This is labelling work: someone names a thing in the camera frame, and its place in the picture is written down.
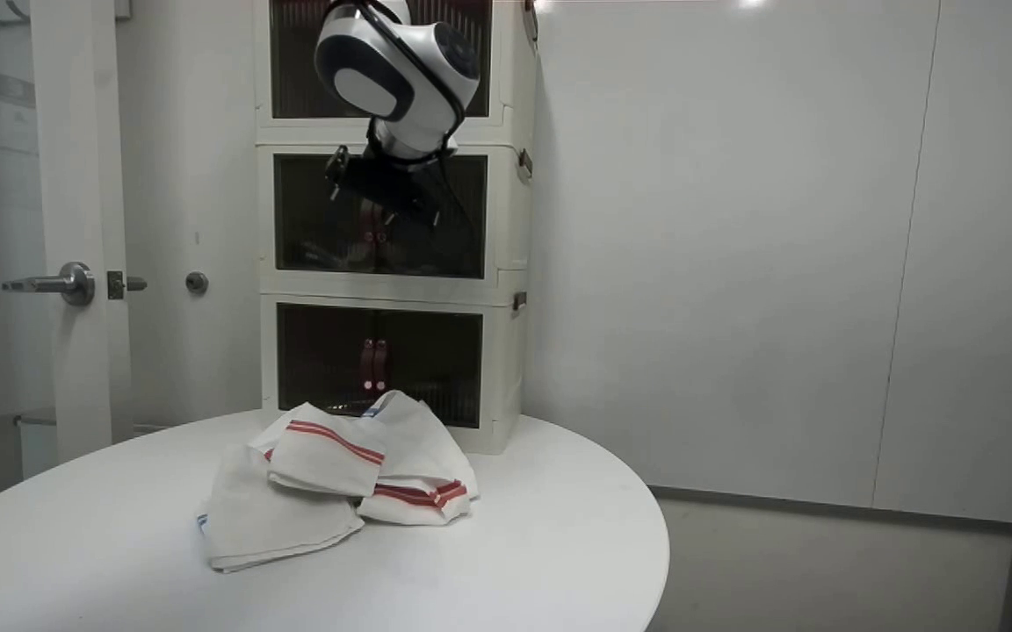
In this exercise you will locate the white three-tier cabinet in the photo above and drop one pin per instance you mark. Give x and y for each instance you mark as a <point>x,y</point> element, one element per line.
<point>383,285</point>

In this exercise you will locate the brown cabinet side latch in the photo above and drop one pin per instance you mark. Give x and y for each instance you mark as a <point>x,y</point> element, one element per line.
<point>519,299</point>
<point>524,164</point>

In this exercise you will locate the round grey wall fixture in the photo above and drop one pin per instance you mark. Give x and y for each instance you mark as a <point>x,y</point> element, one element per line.
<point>198,282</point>

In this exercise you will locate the white room door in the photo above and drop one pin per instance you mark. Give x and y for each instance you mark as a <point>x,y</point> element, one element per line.
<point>79,177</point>

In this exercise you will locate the white towel with blue stripes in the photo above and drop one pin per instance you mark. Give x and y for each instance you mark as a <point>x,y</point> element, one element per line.
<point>262,529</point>

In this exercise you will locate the white towel with red stripes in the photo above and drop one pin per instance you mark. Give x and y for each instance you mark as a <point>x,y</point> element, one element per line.
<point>325,457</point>

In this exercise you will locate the metal door latch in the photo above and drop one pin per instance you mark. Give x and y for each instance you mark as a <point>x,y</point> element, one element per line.
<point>120,285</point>

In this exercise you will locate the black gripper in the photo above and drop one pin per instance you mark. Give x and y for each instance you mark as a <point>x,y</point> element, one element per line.
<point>405,189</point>

